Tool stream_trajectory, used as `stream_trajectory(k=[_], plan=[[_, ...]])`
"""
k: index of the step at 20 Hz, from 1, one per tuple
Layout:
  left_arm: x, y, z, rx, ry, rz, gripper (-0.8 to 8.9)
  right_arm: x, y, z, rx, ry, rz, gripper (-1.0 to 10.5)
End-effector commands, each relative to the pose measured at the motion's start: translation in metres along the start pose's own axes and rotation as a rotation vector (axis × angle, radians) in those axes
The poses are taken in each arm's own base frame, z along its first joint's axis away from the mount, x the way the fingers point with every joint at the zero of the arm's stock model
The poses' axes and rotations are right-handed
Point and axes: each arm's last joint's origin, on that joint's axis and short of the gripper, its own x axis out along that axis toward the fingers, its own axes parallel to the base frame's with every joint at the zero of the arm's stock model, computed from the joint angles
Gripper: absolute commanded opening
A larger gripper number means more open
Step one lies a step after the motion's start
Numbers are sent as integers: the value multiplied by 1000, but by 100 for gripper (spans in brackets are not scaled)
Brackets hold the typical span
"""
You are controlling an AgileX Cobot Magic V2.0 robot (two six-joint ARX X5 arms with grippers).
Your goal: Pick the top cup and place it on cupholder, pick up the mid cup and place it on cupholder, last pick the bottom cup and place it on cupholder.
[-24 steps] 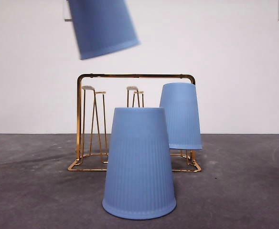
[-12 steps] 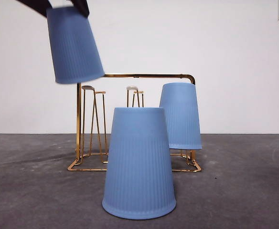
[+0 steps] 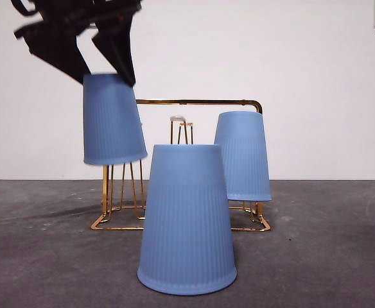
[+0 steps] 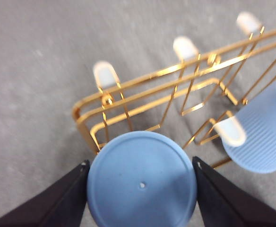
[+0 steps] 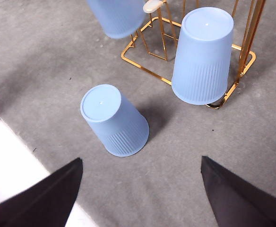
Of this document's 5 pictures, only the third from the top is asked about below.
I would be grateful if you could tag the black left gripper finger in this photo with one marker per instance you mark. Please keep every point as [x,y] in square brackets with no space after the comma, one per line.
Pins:
[56,48]
[117,45]

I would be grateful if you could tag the blue ribbed plastic cup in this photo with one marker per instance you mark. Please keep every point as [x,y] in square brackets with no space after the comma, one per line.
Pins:
[187,224]
[113,128]
[245,160]

